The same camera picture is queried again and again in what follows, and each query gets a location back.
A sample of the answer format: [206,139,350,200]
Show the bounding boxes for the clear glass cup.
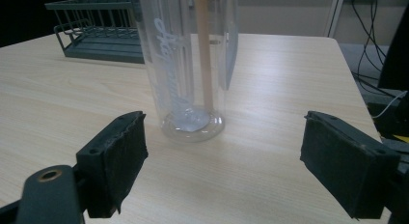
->
[134,0,239,143]

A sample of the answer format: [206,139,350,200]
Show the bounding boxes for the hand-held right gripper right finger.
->
[299,110,401,220]

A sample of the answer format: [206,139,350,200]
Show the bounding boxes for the white metal stand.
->
[323,0,345,39]

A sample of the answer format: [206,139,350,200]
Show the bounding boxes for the black monitor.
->
[377,1,409,92]

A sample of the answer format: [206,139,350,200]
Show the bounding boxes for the white cable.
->
[371,90,409,120]

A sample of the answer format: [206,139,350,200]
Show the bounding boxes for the black cables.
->
[349,0,403,98]

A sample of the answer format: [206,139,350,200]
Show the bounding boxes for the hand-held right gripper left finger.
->
[75,110,150,219]

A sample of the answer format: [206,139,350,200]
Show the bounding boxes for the grey wire dish rack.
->
[44,0,146,65]

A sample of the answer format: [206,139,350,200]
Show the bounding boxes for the wooden stick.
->
[194,0,215,113]

